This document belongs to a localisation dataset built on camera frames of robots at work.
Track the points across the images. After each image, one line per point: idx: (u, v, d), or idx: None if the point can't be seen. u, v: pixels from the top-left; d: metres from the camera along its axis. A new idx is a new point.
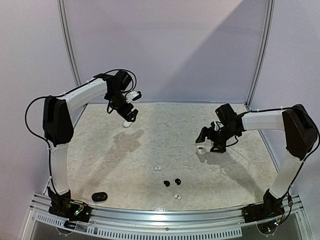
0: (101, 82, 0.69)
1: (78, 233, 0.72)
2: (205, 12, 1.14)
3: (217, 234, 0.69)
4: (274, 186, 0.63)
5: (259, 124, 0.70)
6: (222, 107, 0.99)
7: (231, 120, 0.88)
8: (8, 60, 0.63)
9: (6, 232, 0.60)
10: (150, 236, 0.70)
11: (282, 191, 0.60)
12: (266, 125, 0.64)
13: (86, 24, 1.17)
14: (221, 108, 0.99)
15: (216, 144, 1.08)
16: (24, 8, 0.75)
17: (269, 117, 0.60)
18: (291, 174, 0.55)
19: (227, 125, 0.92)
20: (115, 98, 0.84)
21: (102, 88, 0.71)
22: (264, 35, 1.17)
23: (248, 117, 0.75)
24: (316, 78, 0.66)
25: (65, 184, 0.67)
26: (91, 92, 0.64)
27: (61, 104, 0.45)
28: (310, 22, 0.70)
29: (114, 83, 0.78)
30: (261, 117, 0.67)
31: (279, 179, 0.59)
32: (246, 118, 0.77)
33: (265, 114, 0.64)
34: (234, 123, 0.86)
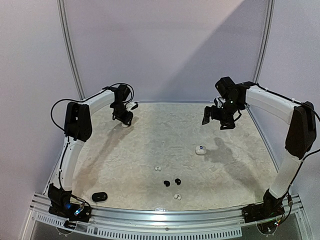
0: (110, 93, 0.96)
1: (78, 233, 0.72)
2: (205, 12, 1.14)
3: (217, 234, 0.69)
4: (273, 186, 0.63)
5: (261, 103, 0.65)
6: (221, 80, 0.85)
7: (233, 91, 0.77)
8: (8, 60, 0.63)
9: (6, 232, 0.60)
10: (150, 236, 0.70)
11: (281, 192, 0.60)
12: (271, 110, 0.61)
13: (86, 24, 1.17)
14: (220, 81, 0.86)
15: (222, 121, 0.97)
16: (24, 7, 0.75)
17: (279, 104, 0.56)
18: (292, 173, 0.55)
19: (227, 98, 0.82)
20: (119, 106, 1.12)
21: (110, 98, 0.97)
22: (264, 35, 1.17)
23: (254, 91, 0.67)
24: (314, 77, 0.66)
25: (70, 180, 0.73)
26: (101, 100, 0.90)
27: (85, 107, 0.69)
28: (309, 21, 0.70)
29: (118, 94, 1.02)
30: (268, 98, 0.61)
31: (279, 179, 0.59)
32: (251, 90, 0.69)
33: (275, 97, 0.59)
34: (235, 93, 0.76)
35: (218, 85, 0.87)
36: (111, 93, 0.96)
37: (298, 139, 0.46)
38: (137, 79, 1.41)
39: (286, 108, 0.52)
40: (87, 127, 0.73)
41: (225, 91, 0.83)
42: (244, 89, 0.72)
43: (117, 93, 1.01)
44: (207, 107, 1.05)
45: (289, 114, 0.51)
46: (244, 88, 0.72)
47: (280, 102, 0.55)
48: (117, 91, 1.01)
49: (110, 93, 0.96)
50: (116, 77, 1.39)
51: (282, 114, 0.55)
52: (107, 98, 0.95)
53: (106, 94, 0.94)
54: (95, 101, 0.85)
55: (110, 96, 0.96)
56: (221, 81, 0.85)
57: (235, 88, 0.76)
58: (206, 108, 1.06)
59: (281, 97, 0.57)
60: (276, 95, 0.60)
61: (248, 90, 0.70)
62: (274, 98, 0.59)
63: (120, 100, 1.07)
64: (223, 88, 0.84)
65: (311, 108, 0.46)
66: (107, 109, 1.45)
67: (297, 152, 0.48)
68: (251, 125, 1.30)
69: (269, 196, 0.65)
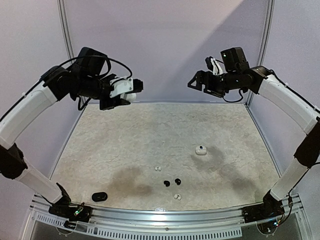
0: (41, 89, 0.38)
1: (77, 233, 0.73)
2: (204, 12, 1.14)
3: (217, 234, 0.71)
4: (275, 189, 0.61)
5: (273, 97, 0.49)
6: (233, 50, 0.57)
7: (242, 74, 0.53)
8: (7, 60, 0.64)
9: (6, 231, 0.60)
10: (150, 236, 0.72)
11: (282, 195, 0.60)
12: (293, 113, 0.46)
13: (85, 24, 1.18)
14: (231, 51, 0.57)
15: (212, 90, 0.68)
16: (23, 9, 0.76)
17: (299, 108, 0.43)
18: (295, 179, 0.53)
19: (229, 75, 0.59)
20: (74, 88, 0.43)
21: (51, 93, 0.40)
22: (264, 35, 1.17)
23: (268, 81, 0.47)
24: (315, 76, 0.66)
25: (55, 193, 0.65)
26: (42, 104, 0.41)
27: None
28: (308, 21, 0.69)
29: (68, 78, 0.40)
30: (286, 96, 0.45)
31: (279, 185, 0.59)
32: (265, 79, 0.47)
33: (294, 96, 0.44)
34: (244, 79, 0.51)
35: (225, 55, 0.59)
36: (48, 85, 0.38)
37: (307, 150, 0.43)
38: None
39: (307, 117, 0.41)
40: (2, 166, 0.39)
41: (229, 67, 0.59)
42: (261, 78, 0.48)
43: (60, 83, 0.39)
44: (206, 72, 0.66)
45: (308, 124, 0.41)
46: (260, 77, 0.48)
47: (301, 106, 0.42)
48: (58, 77, 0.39)
49: (45, 87, 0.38)
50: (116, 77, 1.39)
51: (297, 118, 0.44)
52: (38, 100, 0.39)
53: (32, 95, 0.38)
54: (21, 114, 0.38)
55: (53, 94, 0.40)
56: (233, 52, 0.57)
57: (243, 73, 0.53)
58: (203, 71, 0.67)
59: (301, 98, 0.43)
60: (294, 91, 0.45)
61: (264, 79, 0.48)
62: (295, 98, 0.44)
63: (87, 86, 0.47)
64: (228, 61, 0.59)
65: None
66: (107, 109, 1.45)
67: (305, 161, 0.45)
68: (251, 125, 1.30)
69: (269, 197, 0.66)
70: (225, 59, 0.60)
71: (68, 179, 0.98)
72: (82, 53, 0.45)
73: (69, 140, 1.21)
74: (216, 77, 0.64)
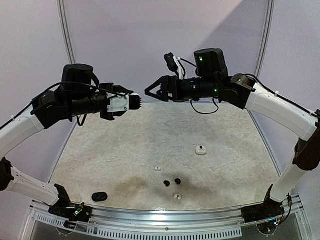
0: (28, 116, 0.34)
1: (78, 233, 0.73)
2: (204, 12, 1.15)
3: (217, 234, 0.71)
4: (274, 192, 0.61)
5: (262, 111, 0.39)
6: (210, 54, 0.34)
7: (224, 87, 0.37)
8: (8, 59, 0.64)
9: (5, 231, 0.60)
10: (150, 236, 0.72)
11: (281, 197, 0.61)
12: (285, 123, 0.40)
13: (86, 24, 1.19)
14: (209, 53, 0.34)
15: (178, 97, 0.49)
16: (23, 8, 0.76)
17: (295, 117, 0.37)
18: (294, 180, 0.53)
19: (204, 83, 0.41)
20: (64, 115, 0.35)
21: (37, 123, 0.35)
22: (264, 36, 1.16)
23: (258, 94, 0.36)
24: (314, 76, 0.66)
25: (52, 194, 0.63)
26: (29, 130, 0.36)
27: None
28: (307, 21, 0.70)
29: (55, 106, 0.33)
30: (281, 107, 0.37)
31: (278, 189, 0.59)
32: (253, 92, 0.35)
33: (288, 106, 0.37)
34: (228, 94, 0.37)
35: (202, 59, 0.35)
36: (35, 114, 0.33)
37: (310, 156, 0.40)
38: (137, 79, 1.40)
39: (305, 125, 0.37)
40: None
41: (204, 74, 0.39)
42: (247, 92, 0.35)
43: (49, 113, 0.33)
44: (172, 79, 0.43)
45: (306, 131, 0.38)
46: (248, 91, 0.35)
47: (298, 115, 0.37)
48: (47, 106, 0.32)
49: (32, 115, 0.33)
50: (116, 76, 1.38)
51: (292, 127, 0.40)
52: (25, 126, 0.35)
53: (19, 121, 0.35)
54: (7, 137, 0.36)
55: (42, 123, 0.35)
56: (213, 56, 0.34)
57: (225, 85, 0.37)
58: (165, 79, 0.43)
59: (293, 105, 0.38)
60: (284, 99, 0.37)
61: (252, 92, 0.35)
62: (290, 107, 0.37)
63: (79, 107, 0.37)
64: (203, 66, 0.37)
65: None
66: None
67: (308, 165, 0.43)
68: (251, 125, 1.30)
69: (270, 201, 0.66)
70: (197, 62, 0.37)
71: (68, 179, 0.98)
72: (62, 73, 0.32)
73: (69, 140, 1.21)
74: (184, 86, 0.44)
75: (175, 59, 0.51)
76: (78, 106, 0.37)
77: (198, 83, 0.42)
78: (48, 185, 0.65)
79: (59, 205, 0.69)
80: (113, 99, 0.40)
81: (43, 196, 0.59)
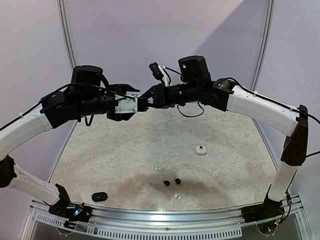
0: (37, 115, 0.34)
1: (78, 233, 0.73)
2: (204, 12, 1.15)
3: (217, 234, 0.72)
4: (272, 191, 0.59)
5: (244, 112, 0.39)
6: (193, 60, 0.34)
7: (204, 92, 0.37)
8: (9, 59, 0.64)
9: (6, 231, 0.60)
10: (150, 236, 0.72)
11: (280, 197, 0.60)
12: (269, 121, 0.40)
13: (86, 25, 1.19)
14: (192, 60, 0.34)
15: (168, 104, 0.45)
16: (24, 9, 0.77)
17: (276, 115, 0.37)
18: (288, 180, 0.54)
19: (188, 88, 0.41)
20: (72, 115, 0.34)
21: (46, 121, 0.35)
22: (264, 35, 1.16)
23: (236, 95, 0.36)
24: (313, 76, 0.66)
25: (53, 194, 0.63)
26: (36, 129, 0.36)
27: None
28: (307, 22, 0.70)
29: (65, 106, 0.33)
30: (260, 106, 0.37)
31: (277, 189, 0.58)
32: (231, 94, 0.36)
33: (268, 104, 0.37)
34: (209, 98, 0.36)
35: (185, 66, 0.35)
36: (44, 112, 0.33)
37: (298, 152, 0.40)
38: (137, 79, 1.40)
39: (287, 121, 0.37)
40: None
41: (188, 80, 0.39)
42: (226, 94, 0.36)
43: (58, 113, 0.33)
44: (161, 88, 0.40)
45: (289, 127, 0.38)
46: (225, 93, 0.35)
47: (279, 112, 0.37)
48: (57, 106, 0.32)
49: (41, 114, 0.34)
50: (116, 76, 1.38)
51: (274, 123, 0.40)
52: (33, 124, 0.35)
53: (27, 119, 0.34)
54: (14, 134, 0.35)
55: (50, 122, 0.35)
56: (195, 63, 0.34)
57: (207, 91, 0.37)
58: (156, 88, 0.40)
59: (272, 102, 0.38)
60: (263, 97, 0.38)
61: (231, 94, 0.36)
62: (269, 105, 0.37)
63: (88, 108, 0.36)
64: (187, 73, 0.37)
65: (305, 112, 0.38)
66: None
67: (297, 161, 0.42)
68: (251, 125, 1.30)
69: (270, 200, 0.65)
70: (181, 70, 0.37)
71: (68, 179, 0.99)
72: (73, 74, 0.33)
73: (69, 140, 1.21)
74: (170, 92, 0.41)
75: (161, 68, 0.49)
76: (87, 107, 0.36)
77: (183, 88, 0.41)
78: (49, 184, 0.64)
79: (59, 205, 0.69)
80: (121, 100, 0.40)
81: (43, 194, 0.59)
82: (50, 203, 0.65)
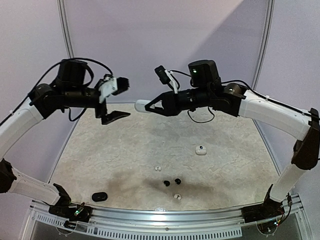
0: (28, 108, 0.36)
1: (78, 233, 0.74)
2: (204, 12, 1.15)
3: (217, 234, 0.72)
4: (274, 191, 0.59)
5: (256, 116, 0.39)
6: (204, 65, 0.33)
7: (215, 97, 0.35)
8: (8, 59, 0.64)
9: (6, 231, 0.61)
10: (150, 236, 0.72)
11: (281, 197, 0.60)
12: (282, 125, 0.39)
13: (86, 24, 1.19)
14: (203, 65, 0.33)
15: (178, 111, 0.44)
16: (23, 9, 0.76)
17: (288, 119, 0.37)
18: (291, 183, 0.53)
19: (199, 93, 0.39)
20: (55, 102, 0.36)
21: (37, 113, 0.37)
22: (264, 35, 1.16)
23: (249, 100, 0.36)
24: (313, 76, 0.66)
25: (54, 194, 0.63)
26: (29, 122, 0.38)
27: None
28: (307, 22, 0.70)
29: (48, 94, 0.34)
30: (272, 111, 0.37)
31: (280, 189, 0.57)
32: (244, 99, 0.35)
33: (279, 109, 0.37)
34: (220, 104, 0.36)
35: (195, 71, 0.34)
36: (34, 104, 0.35)
37: (310, 156, 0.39)
38: (136, 78, 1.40)
39: (300, 126, 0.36)
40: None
41: (198, 85, 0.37)
42: (238, 100, 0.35)
43: (46, 102, 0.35)
44: (171, 96, 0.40)
45: (302, 132, 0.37)
46: (238, 98, 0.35)
47: (291, 116, 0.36)
48: (44, 96, 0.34)
49: (31, 106, 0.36)
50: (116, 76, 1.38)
51: (285, 127, 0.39)
52: (24, 118, 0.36)
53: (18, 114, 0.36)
54: (9, 133, 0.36)
55: (40, 113, 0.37)
56: (206, 68, 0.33)
57: (219, 96, 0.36)
58: (165, 95, 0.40)
59: (283, 106, 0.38)
60: (275, 101, 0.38)
61: (242, 100, 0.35)
62: (280, 109, 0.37)
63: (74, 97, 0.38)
64: (197, 78, 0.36)
65: (317, 116, 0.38)
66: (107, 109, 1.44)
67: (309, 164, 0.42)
68: (251, 125, 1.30)
69: (270, 200, 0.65)
70: (191, 74, 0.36)
71: (69, 179, 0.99)
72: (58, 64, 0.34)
73: (69, 140, 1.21)
74: (180, 98, 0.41)
75: (168, 73, 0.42)
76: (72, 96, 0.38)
77: (193, 93, 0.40)
78: (49, 184, 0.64)
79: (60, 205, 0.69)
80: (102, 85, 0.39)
81: (43, 195, 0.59)
82: (52, 203, 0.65)
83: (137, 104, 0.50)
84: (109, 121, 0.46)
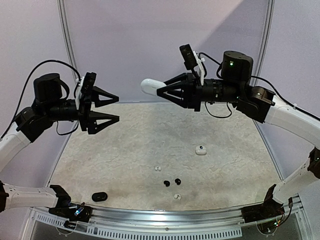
0: (14, 133, 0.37)
1: (78, 233, 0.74)
2: (204, 12, 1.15)
3: (217, 234, 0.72)
4: (277, 193, 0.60)
5: (280, 123, 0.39)
6: (243, 61, 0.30)
7: (245, 99, 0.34)
8: (8, 60, 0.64)
9: (5, 231, 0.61)
10: (150, 236, 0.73)
11: (283, 199, 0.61)
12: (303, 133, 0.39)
13: (86, 25, 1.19)
14: (242, 61, 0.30)
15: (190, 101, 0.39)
16: (23, 10, 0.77)
17: (311, 128, 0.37)
18: (295, 185, 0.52)
19: (227, 89, 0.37)
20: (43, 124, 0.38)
21: (24, 137, 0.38)
22: (264, 35, 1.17)
23: (278, 107, 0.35)
24: (313, 76, 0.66)
25: (51, 197, 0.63)
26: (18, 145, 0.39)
27: None
28: (307, 22, 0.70)
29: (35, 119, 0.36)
30: (298, 118, 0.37)
31: (282, 189, 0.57)
32: (273, 105, 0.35)
33: (304, 117, 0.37)
34: (247, 107, 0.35)
35: (232, 64, 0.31)
36: (20, 130, 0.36)
37: None
38: (136, 78, 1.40)
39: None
40: None
41: (229, 79, 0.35)
42: (267, 106, 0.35)
43: (34, 127, 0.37)
44: (199, 88, 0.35)
45: None
46: (267, 105, 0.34)
47: (314, 125, 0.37)
48: (30, 122, 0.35)
49: (18, 132, 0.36)
50: (116, 76, 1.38)
51: (308, 136, 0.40)
52: (12, 143, 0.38)
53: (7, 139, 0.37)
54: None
55: (27, 137, 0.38)
56: (244, 65, 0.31)
57: (248, 98, 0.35)
58: (191, 88, 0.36)
59: (309, 116, 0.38)
60: (301, 110, 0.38)
61: (271, 106, 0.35)
62: (306, 118, 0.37)
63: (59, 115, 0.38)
64: (231, 71, 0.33)
65: None
66: (107, 109, 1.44)
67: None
68: (251, 125, 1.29)
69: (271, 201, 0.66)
70: (225, 66, 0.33)
71: (69, 179, 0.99)
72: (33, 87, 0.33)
73: (69, 141, 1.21)
74: (205, 90, 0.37)
75: (198, 61, 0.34)
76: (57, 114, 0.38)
77: (220, 87, 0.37)
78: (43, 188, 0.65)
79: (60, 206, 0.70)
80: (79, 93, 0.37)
81: (43, 196, 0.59)
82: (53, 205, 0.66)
83: (145, 86, 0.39)
84: (99, 130, 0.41)
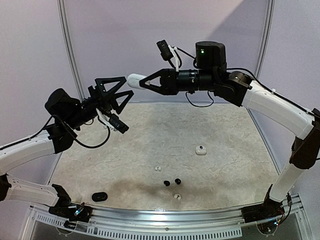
0: (45, 140, 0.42)
1: (78, 233, 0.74)
2: (204, 11, 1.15)
3: (217, 234, 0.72)
4: (274, 193, 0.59)
5: (260, 109, 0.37)
6: (211, 47, 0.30)
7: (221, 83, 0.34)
8: (8, 59, 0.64)
9: (6, 231, 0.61)
10: (150, 236, 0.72)
11: (281, 198, 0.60)
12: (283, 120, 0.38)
13: (85, 24, 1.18)
14: (211, 47, 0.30)
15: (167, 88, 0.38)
16: (23, 9, 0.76)
17: (292, 116, 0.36)
18: (286, 180, 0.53)
19: (203, 76, 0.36)
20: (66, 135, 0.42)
21: (50, 147, 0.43)
22: (264, 35, 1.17)
23: (255, 91, 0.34)
24: (313, 76, 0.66)
25: (52, 196, 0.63)
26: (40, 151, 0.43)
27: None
28: (307, 22, 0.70)
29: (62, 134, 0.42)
30: (277, 104, 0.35)
31: (279, 188, 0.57)
32: (250, 89, 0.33)
33: (284, 103, 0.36)
34: (224, 91, 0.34)
35: (203, 52, 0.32)
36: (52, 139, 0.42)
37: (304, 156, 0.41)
38: None
39: (302, 123, 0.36)
40: None
41: (203, 67, 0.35)
42: (244, 90, 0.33)
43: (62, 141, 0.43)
44: (172, 71, 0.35)
45: (303, 129, 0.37)
46: (244, 88, 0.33)
47: (294, 113, 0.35)
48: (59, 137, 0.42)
49: (49, 140, 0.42)
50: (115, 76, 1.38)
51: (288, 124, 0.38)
52: (39, 147, 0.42)
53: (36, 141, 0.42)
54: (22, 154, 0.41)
55: (53, 147, 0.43)
56: (214, 51, 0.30)
57: (223, 82, 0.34)
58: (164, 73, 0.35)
59: (289, 103, 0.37)
60: (281, 97, 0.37)
61: (249, 90, 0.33)
62: (285, 104, 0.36)
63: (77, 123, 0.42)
64: (203, 59, 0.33)
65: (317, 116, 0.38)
66: None
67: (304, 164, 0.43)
68: (251, 125, 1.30)
69: (270, 201, 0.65)
70: (198, 56, 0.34)
71: (68, 179, 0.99)
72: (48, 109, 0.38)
73: None
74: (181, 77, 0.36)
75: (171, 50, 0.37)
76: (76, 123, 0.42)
77: (196, 74, 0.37)
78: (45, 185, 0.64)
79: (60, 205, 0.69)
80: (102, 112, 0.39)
81: (42, 196, 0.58)
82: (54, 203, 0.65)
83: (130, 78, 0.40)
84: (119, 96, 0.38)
